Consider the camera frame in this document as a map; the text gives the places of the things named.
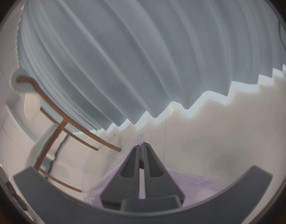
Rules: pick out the blue-green curtain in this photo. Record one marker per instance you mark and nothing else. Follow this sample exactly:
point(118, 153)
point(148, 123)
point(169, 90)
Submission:
point(133, 55)

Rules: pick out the purple plastic bag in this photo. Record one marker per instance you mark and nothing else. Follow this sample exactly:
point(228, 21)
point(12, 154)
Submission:
point(192, 183)

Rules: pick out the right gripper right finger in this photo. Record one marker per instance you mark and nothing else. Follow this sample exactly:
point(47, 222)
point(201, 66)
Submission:
point(159, 178)

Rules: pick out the white chair with wooden legs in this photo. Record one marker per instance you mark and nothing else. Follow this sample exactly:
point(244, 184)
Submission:
point(30, 106)

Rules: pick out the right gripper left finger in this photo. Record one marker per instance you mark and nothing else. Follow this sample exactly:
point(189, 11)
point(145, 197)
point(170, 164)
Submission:
point(126, 178)

